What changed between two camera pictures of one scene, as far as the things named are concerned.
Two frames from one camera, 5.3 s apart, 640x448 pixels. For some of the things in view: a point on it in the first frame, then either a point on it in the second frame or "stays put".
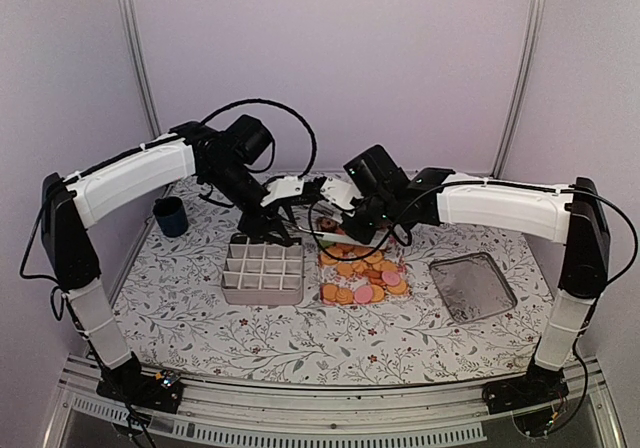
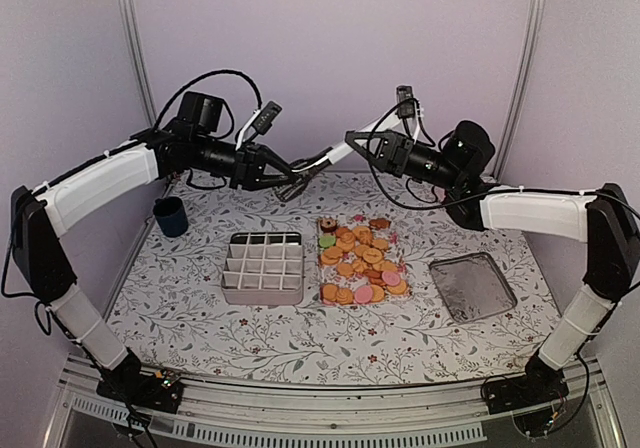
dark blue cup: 171,214 stays put
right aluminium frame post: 530,70 stays put
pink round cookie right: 390,278 stays put
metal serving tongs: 327,235 -> 297,176
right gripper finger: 338,237 -> 351,138
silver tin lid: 473,287 stays put
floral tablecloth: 209,297 stays put
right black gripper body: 377,213 -> 400,153
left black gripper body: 252,225 -> 243,165
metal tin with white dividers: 262,273 stays put
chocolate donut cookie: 328,224 stays put
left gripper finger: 281,232 -> 274,160
